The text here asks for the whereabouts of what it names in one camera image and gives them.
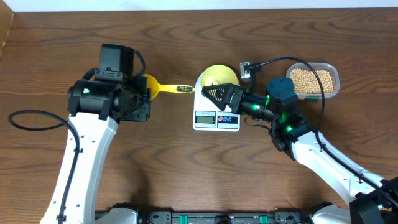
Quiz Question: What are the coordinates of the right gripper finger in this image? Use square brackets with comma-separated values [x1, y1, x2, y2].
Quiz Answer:
[201, 86, 233, 111]
[202, 83, 233, 90]

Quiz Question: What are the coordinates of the yellow measuring scoop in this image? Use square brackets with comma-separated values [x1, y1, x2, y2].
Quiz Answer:
[144, 74, 195, 100]

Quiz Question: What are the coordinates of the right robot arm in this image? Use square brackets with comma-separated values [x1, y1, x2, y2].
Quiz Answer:
[201, 77, 397, 223]

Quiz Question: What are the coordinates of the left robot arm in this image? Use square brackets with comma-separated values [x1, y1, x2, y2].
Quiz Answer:
[41, 44, 151, 223]

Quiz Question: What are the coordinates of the pale yellow bowl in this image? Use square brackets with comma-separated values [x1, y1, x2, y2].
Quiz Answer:
[200, 65, 239, 87]

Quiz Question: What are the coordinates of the white digital kitchen scale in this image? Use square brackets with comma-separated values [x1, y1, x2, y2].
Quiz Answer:
[192, 74, 241, 132]

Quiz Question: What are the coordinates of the pile of soybeans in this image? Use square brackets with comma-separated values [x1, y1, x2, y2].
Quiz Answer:
[290, 68, 335, 94]

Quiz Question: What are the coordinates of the clear plastic container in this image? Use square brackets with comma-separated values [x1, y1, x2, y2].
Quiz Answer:
[286, 63, 340, 100]

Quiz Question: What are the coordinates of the wooden panel at left edge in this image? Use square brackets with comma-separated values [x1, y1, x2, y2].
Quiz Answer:
[0, 0, 14, 55]

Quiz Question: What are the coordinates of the left black cable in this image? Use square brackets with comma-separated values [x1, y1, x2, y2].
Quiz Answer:
[8, 109, 82, 224]

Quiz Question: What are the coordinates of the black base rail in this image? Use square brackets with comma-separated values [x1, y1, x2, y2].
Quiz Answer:
[113, 202, 333, 224]

